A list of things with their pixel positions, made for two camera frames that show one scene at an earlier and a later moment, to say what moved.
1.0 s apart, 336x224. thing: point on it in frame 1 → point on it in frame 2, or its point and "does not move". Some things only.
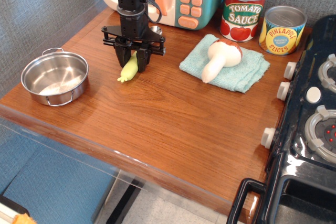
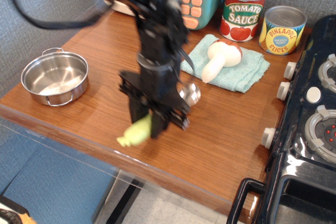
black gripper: (135, 30) → (158, 86)
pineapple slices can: (281, 29) does not move
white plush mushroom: (223, 53) does not move
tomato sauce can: (242, 10) does not move
